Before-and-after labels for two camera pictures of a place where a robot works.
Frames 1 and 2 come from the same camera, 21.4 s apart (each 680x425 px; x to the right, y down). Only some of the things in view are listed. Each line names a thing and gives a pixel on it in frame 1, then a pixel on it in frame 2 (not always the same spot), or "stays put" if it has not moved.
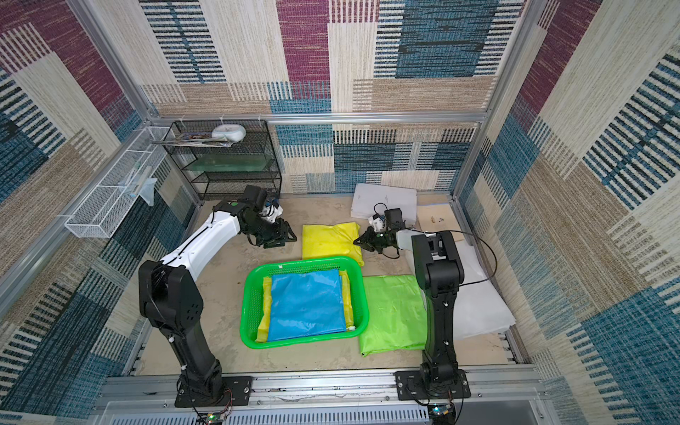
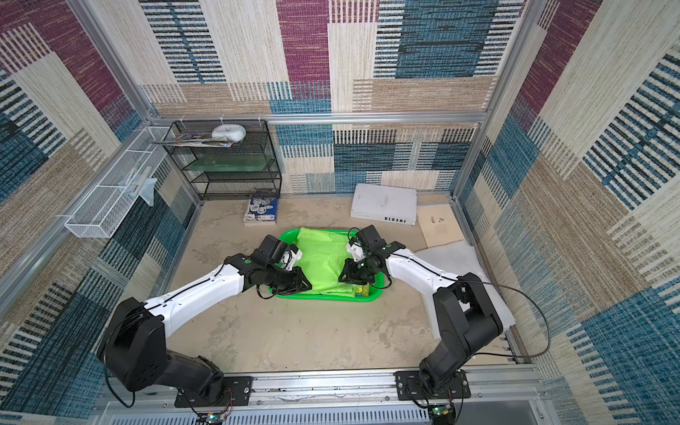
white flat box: [368, 199] stays put
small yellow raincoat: [331, 241] to [362, 290]
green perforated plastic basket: [298, 301] to [324, 251]
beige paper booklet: [438, 218] stays put
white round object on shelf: [231, 133] stays put
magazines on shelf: [200, 139] stays put
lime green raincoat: [397, 314] to [324, 255]
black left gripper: [281, 235] to [296, 283]
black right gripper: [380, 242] to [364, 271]
